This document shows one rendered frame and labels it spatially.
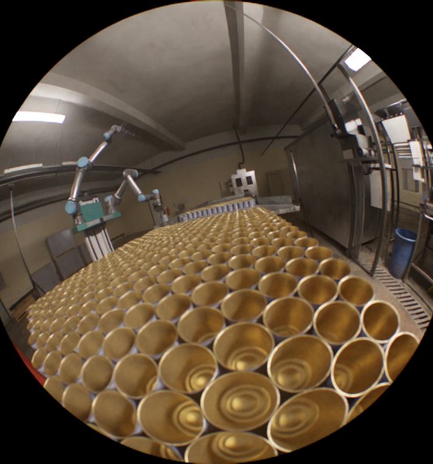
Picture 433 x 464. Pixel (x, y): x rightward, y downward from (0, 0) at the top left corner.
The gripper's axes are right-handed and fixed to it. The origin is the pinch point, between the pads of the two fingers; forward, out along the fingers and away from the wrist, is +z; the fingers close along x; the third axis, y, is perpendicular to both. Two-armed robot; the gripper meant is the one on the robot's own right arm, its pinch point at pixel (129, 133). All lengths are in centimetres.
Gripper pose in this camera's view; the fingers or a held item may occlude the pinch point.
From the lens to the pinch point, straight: 150.1
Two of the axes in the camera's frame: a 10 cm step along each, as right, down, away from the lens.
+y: -5.3, 7.9, 3.2
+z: 8.4, 5.4, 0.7
